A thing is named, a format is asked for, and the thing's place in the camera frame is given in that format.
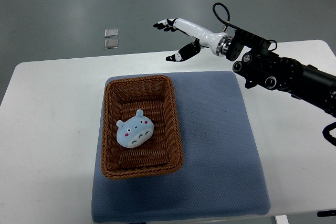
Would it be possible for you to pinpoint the blue plush toy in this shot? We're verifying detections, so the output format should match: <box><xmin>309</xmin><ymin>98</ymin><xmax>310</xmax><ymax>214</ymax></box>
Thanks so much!
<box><xmin>116</xmin><ymin>109</ymin><xmax>154</xmax><ymax>148</ymax></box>

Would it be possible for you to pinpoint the brown wicker basket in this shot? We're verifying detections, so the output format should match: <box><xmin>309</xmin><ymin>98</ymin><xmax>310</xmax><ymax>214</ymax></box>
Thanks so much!
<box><xmin>101</xmin><ymin>75</ymin><xmax>183</xmax><ymax>179</ymax></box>

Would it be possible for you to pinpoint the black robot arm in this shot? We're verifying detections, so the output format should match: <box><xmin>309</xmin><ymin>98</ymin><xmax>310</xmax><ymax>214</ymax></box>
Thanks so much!
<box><xmin>216</xmin><ymin>28</ymin><xmax>335</xmax><ymax>116</ymax></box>

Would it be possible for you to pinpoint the upper metal floor plate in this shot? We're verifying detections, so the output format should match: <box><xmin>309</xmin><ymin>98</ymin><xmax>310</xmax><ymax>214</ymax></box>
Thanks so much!
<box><xmin>104</xmin><ymin>28</ymin><xmax>118</xmax><ymax>38</ymax></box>

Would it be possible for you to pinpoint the blue grey cloth mat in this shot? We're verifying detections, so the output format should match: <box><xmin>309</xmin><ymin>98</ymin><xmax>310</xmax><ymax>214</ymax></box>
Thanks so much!
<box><xmin>91</xmin><ymin>71</ymin><xmax>270</xmax><ymax>222</ymax></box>

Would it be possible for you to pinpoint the black cable loop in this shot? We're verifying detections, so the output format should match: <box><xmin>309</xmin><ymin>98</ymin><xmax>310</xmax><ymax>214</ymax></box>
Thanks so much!
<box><xmin>212</xmin><ymin>2</ymin><xmax>241</xmax><ymax>29</ymax></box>

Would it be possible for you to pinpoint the black object under table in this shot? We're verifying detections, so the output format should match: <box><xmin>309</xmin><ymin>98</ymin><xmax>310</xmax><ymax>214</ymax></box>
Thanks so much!
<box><xmin>317</xmin><ymin>210</ymin><xmax>336</xmax><ymax>218</ymax></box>

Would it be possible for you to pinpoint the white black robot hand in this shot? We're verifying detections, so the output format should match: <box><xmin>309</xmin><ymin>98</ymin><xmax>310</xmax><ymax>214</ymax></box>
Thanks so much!
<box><xmin>153</xmin><ymin>18</ymin><xmax>232</xmax><ymax>62</ymax></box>

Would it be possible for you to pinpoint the white table leg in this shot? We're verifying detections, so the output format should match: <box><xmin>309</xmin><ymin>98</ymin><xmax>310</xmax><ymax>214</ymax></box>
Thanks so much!
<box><xmin>274</xmin><ymin>215</ymin><xmax>289</xmax><ymax>224</ymax></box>

